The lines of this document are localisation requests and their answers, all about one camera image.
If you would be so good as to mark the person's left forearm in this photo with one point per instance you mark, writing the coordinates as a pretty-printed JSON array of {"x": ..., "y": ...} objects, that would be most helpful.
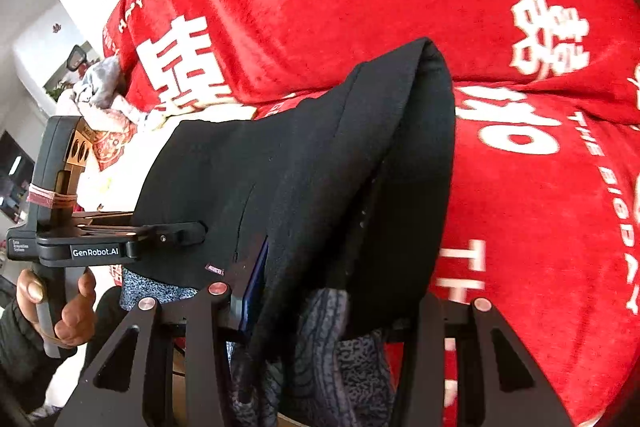
[{"x": 20, "y": 357}]

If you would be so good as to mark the black pants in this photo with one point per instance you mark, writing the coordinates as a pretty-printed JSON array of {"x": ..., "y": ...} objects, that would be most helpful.
[{"x": 300, "y": 157}]

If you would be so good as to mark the red patterned cushion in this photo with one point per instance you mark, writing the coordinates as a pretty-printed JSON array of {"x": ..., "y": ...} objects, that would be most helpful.
[{"x": 112, "y": 144}]

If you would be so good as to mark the dark screen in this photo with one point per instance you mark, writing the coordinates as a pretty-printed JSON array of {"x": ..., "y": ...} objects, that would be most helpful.
[{"x": 14, "y": 177}]

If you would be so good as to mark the pile of crumpled clothes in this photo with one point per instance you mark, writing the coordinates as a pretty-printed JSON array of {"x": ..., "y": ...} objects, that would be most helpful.
[{"x": 100, "y": 82}]

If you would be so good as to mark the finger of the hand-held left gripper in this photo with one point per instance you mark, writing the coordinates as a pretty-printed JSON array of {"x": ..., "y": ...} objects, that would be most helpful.
[{"x": 175, "y": 234}]

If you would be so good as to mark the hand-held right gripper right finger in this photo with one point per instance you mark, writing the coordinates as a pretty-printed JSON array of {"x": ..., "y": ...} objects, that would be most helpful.
[{"x": 431, "y": 357}]

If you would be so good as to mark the grey patterned cloth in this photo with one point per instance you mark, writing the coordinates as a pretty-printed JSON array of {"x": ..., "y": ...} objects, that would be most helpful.
[{"x": 320, "y": 357}]

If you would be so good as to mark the person's left hand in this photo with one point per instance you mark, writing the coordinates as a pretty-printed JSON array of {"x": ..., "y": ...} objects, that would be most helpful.
[{"x": 77, "y": 312}]

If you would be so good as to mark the red printed blanket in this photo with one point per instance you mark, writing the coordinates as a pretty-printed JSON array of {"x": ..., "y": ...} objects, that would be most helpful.
[{"x": 400, "y": 7}]

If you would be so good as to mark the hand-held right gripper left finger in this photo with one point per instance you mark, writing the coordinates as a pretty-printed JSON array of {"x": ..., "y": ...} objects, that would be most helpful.
[{"x": 254, "y": 287}]

